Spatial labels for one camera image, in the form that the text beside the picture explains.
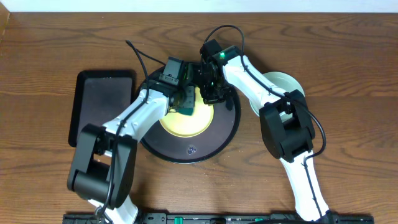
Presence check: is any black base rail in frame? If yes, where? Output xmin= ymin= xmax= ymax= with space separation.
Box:
xmin=62 ymin=212 xmax=375 ymax=224

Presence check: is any dark rectangular tray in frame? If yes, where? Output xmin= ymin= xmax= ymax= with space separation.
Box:
xmin=68 ymin=69 xmax=136 ymax=147

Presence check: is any yellow plate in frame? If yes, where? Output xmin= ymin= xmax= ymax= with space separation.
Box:
xmin=160 ymin=87 xmax=214 ymax=138

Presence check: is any mint plate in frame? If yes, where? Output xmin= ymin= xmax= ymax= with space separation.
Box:
xmin=249 ymin=72 xmax=305 ymax=122

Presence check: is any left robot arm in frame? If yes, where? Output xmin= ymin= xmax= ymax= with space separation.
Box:
xmin=67 ymin=81 xmax=195 ymax=223

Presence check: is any green yellow sponge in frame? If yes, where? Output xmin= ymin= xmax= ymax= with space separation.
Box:
xmin=177 ymin=104 xmax=195 ymax=116

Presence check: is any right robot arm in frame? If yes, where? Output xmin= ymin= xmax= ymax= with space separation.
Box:
xmin=200 ymin=40 xmax=329 ymax=222

